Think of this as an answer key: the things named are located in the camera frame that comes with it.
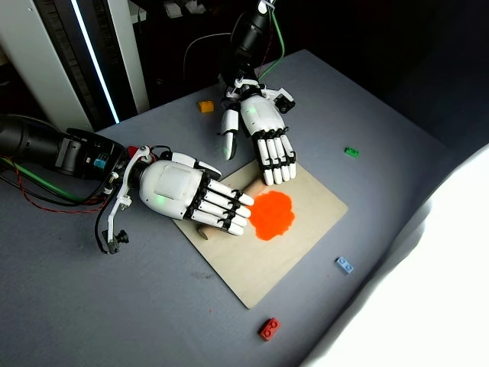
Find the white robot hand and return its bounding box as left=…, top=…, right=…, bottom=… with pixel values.
left=138, top=151, right=256, bottom=237
left=219, top=94, right=298, bottom=187

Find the wooden rolling pin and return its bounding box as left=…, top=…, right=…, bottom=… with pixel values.
left=197, top=182, right=268, bottom=241

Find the orange clay dough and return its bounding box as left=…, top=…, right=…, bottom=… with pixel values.
left=247, top=190, right=296, bottom=242

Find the red star-shaped toy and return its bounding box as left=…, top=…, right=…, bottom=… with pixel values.
left=127, top=145, right=158, bottom=161

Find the light wooden board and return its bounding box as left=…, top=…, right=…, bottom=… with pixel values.
left=171, top=159, right=349, bottom=310

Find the grey table cloth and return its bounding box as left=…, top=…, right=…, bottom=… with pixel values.
left=0, top=48, right=489, bottom=367

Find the white LED light strip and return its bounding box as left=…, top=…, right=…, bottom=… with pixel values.
left=70, top=0, right=121, bottom=125

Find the light blue toy block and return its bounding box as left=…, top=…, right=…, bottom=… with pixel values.
left=335, top=256, right=355, bottom=276

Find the red toy block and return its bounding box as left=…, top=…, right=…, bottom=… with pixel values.
left=258, top=317, right=282, bottom=342

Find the white equipment rack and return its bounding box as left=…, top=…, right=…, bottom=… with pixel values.
left=0, top=0, right=151, bottom=141

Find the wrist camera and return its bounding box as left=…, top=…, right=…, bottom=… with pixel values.
left=274, top=88, right=296, bottom=114
left=101, top=228, right=130, bottom=255

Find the green cable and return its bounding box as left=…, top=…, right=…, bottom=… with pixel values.
left=258, top=0, right=287, bottom=80
left=0, top=156, right=83, bottom=202

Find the thin grey cable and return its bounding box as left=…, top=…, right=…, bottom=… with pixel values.
left=182, top=32, right=234, bottom=80

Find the red and black twisted cable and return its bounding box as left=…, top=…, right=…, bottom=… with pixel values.
left=0, top=154, right=110, bottom=215

